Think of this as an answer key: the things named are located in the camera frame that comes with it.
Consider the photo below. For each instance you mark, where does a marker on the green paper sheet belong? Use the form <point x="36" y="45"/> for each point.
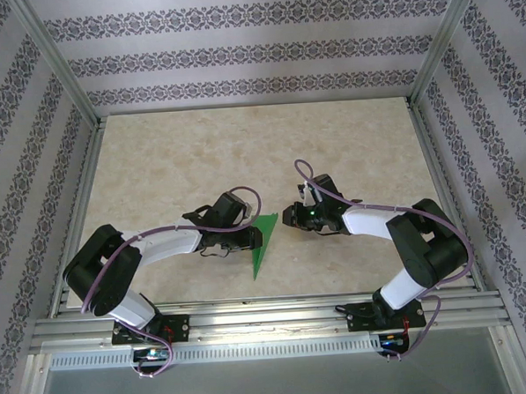
<point x="265" y="236"/>

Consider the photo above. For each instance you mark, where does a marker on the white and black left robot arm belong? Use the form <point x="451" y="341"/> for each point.
<point x="168" y="244"/>

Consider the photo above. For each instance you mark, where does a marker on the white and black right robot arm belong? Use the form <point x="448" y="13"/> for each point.
<point x="366" y="224"/>

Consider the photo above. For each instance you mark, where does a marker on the grey metal panel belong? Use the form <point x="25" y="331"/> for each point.
<point x="272" y="382"/>

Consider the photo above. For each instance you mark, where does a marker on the small controller board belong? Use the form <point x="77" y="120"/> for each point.
<point x="391" y="339"/>
<point x="152" y="353"/>

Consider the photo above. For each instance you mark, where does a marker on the aluminium mounting rail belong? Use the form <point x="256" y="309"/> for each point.
<point x="260" y="320"/>

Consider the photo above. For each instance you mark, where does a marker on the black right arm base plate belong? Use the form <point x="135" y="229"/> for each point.
<point x="357" y="317"/>

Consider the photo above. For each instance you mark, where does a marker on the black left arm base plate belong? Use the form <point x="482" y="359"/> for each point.
<point x="177" y="327"/>

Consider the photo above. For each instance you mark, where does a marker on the aluminium side rail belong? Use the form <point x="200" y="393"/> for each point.
<point x="76" y="215"/>
<point x="447" y="196"/>

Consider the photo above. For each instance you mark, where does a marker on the aluminium frame post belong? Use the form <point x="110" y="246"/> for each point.
<point x="57" y="62"/>
<point x="442" y="42"/>

